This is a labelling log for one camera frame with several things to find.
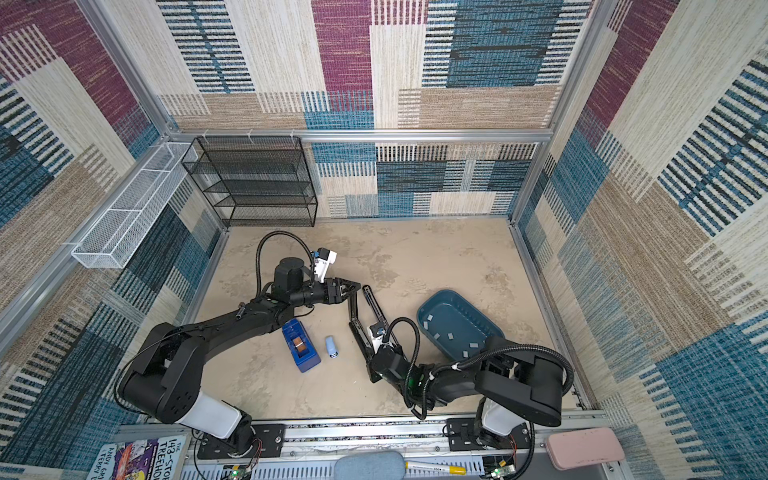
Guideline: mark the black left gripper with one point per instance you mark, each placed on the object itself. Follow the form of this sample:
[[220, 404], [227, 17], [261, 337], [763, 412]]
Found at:
[[334, 296]]

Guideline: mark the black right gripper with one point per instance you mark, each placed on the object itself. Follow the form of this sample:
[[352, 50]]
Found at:
[[374, 370]]

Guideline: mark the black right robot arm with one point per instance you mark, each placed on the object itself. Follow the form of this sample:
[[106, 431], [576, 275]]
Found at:
[[521, 386]]

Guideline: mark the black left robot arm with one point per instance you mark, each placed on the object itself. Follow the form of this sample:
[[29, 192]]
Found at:
[[164, 379]]

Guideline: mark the blue tape dispenser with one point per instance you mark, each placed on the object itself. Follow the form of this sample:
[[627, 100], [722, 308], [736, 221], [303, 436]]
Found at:
[[303, 352]]

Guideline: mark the teal plastic tray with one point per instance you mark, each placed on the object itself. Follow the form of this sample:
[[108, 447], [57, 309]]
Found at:
[[452, 313]]

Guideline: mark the grey-blue fabric case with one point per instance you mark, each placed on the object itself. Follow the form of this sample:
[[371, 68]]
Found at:
[[385, 465]]

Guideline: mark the yellow white marker pen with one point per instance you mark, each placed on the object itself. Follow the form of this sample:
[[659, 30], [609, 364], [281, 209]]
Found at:
[[445, 469]]

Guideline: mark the colourful book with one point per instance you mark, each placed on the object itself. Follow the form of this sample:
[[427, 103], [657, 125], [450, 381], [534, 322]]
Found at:
[[146, 459]]

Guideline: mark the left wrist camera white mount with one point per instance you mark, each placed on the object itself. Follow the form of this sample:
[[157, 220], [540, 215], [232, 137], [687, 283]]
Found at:
[[323, 258]]

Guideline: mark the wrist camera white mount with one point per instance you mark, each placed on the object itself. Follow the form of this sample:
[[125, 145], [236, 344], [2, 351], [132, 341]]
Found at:
[[323, 258], [377, 333]]

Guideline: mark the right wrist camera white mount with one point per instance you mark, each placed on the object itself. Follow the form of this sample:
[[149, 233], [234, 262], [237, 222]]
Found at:
[[377, 333]]

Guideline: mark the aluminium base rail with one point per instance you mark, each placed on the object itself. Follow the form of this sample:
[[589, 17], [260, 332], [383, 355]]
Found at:
[[309, 448]]

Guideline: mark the black wire mesh shelf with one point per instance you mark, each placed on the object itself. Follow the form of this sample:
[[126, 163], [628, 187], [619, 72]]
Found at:
[[254, 181]]

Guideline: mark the white wire mesh basket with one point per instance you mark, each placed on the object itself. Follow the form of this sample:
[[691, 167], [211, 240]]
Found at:
[[117, 234]]

